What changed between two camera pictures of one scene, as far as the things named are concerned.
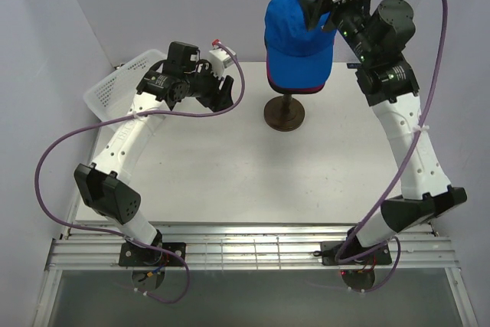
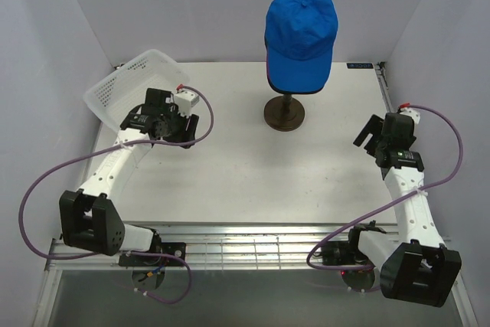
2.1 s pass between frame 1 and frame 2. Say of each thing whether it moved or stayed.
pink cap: moved
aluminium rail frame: stayed
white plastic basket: stayed
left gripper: moved
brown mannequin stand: stayed
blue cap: stayed
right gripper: moved
